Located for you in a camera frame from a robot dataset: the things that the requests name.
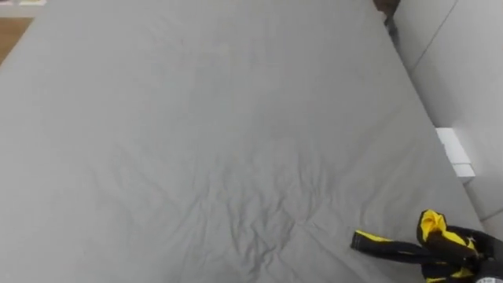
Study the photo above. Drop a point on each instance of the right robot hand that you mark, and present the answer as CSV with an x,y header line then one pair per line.
x,y
492,255

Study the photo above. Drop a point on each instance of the black and yellow garment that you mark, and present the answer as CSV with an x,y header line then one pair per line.
x,y
436,243

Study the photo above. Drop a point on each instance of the grey bed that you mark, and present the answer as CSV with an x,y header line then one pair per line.
x,y
204,149

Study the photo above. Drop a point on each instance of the white wall socket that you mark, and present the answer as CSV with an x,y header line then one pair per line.
x,y
454,151

